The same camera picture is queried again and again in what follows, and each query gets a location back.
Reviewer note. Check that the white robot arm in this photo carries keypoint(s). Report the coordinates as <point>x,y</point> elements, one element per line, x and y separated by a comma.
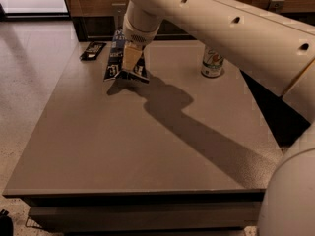
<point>277,52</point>

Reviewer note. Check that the metal wall bracket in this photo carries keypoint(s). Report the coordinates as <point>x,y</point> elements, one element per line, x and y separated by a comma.
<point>275,5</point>
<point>119,10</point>

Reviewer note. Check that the white green soda can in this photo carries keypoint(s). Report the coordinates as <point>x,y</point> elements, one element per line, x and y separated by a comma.
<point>212,63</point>

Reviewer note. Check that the blue Kettle chip bag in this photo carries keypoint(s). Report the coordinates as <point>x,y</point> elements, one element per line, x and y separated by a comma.
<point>114,66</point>

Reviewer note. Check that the grey table drawer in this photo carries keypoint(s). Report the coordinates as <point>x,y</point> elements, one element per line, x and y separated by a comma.
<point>68,219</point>

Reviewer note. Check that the black object on floor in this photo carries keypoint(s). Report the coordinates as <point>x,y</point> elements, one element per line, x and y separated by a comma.
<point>6,224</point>

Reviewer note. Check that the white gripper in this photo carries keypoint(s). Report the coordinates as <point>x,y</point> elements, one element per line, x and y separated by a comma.
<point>138,36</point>

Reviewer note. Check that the left metal wall bracket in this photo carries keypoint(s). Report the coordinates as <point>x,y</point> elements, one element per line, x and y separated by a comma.
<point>119,10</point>

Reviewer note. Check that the right metal wall bracket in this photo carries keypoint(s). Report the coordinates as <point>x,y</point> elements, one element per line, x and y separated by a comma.
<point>275,5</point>

